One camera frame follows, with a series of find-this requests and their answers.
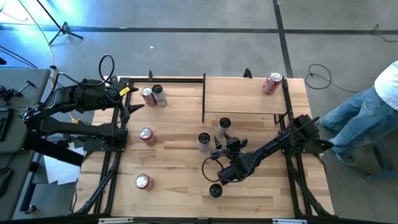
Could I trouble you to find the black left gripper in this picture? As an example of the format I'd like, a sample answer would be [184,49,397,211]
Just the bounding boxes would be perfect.
[105,80,146,118]

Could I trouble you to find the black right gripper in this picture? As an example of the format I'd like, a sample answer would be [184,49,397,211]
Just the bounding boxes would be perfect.
[214,132,249,160]

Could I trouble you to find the red Coca-Cola can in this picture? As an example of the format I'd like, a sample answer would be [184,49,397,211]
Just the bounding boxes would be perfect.
[141,86,157,108]
[261,72,283,96]

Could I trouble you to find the white Celsius can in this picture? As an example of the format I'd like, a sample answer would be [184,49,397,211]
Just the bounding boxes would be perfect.
[217,117,233,138]
[198,132,211,154]

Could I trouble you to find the Celsius Arctic Vibe can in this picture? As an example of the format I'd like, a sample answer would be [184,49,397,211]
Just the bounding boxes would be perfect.
[151,84,169,108]

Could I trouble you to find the red Fanta strawberry can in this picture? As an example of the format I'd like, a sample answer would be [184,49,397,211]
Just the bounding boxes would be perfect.
[139,127,158,147]

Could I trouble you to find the Celsius Tropical Vibe can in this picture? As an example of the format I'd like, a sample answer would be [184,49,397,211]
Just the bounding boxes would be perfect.
[208,183,223,198]

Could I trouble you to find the red soda can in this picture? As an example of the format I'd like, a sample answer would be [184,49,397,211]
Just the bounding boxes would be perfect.
[134,173,155,192]

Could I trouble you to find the black tripod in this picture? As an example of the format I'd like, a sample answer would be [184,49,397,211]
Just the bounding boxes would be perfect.
[35,0,85,46]

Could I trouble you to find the grey desk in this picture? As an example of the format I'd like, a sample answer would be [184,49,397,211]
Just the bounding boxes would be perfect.
[0,68,52,154]
[0,149,35,221]

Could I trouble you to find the white paper sheets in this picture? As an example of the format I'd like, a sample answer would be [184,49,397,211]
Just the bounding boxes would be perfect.
[42,141,85,186]

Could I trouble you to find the black keyboard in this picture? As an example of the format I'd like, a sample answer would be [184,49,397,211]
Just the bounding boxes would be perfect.
[0,107,15,142]

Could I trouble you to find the person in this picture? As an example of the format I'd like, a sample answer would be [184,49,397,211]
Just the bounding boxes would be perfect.
[319,60,398,167]

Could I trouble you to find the black computer mouse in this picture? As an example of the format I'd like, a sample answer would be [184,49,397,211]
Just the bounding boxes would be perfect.
[0,167,13,198]

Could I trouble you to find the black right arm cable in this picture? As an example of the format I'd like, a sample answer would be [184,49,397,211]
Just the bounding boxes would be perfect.
[201,155,224,183]

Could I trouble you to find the black table frame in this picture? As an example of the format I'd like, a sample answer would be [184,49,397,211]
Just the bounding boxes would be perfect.
[70,74,335,218]

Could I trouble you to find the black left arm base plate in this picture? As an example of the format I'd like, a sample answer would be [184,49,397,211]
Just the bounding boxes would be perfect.
[83,127,129,153]

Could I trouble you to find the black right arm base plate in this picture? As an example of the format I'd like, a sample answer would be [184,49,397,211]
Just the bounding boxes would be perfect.
[280,129,335,156]

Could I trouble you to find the yellow hanging cable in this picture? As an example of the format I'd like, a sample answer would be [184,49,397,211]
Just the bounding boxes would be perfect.
[17,0,57,80]

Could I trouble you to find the dark floor cable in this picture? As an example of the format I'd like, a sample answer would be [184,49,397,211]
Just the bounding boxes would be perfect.
[305,63,360,94]

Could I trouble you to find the white metal bracket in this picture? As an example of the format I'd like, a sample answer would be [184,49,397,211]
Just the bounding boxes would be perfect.
[272,218,308,224]
[98,217,135,224]

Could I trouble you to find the thin black floor cable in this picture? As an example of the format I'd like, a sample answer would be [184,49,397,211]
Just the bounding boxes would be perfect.
[369,24,398,44]

